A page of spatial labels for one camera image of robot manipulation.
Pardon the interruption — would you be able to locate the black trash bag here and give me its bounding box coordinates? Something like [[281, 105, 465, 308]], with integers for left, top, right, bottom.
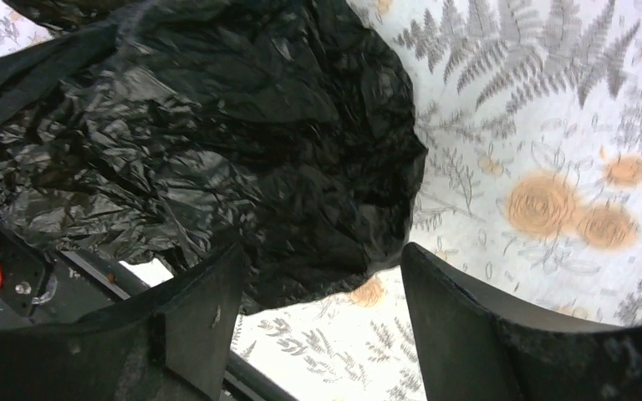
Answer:
[[0, 1, 427, 314]]

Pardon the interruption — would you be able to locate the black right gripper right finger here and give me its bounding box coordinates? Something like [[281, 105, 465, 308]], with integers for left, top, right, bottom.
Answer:
[[400, 243, 642, 400]]

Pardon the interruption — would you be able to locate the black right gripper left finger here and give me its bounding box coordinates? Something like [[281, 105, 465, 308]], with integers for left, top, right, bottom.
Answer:
[[0, 245, 247, 400]]

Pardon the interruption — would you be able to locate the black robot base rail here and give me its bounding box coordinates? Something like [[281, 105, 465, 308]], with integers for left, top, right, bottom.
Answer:
[[0, 212, 300, 401]]

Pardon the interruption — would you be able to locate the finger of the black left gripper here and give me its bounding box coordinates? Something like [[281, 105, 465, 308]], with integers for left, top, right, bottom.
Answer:
[[0, 22, 117, 88]]

